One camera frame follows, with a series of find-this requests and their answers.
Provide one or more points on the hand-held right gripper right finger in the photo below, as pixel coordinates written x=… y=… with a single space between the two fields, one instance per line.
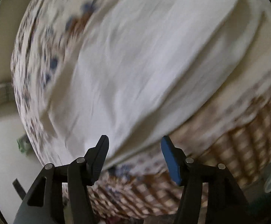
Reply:
x=171 y=161

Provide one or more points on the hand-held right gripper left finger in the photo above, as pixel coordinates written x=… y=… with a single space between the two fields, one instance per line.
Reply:
x=100 y=154

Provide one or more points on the white pants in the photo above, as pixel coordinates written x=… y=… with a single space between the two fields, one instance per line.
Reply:
x=137 y=70

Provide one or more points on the green packet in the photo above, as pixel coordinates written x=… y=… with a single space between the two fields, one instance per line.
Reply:
x=23 y=145

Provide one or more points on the brown checked cloth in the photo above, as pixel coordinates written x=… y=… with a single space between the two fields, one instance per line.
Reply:
x=249 y=140

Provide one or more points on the dark bar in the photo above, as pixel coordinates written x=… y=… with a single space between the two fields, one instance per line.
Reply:
x=19 y=187

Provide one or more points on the cream floral blanket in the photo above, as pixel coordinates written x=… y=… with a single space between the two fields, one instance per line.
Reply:
x=40 y=39

